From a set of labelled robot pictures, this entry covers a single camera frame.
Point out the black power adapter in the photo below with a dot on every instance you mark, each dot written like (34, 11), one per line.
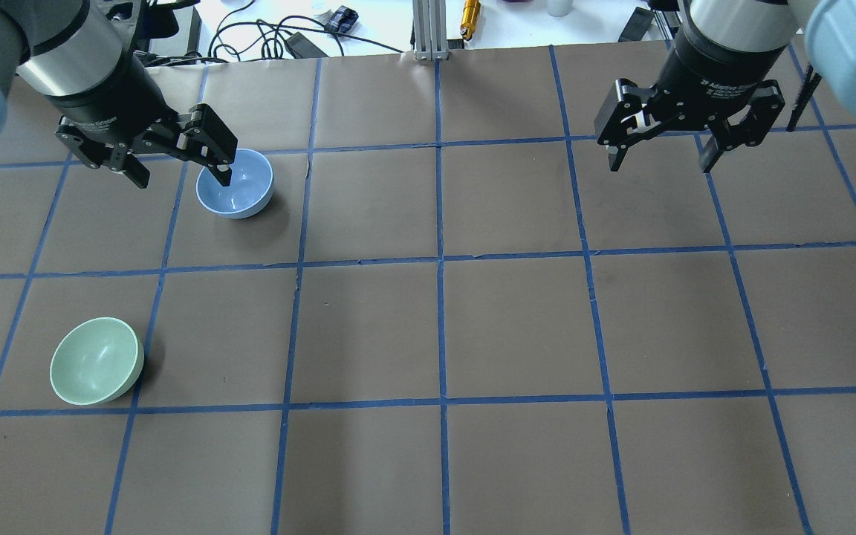
(300, 47)

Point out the yellow cylinder tool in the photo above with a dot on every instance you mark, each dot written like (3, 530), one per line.
(469, 19)

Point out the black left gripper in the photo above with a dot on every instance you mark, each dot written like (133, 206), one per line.
(112, 96)

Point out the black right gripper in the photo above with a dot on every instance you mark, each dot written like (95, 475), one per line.
(710, 72)

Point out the blue bowl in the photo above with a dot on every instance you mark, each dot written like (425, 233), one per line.
(250, 189)

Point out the aluminium frame post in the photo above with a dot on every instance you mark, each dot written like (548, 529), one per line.
(430, 30)

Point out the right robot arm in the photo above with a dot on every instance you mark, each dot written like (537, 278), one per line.
(828, 28)

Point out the green bowl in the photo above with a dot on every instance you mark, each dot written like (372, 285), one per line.
(96, 362)

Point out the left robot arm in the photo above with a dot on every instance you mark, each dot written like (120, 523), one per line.
(83, 58)

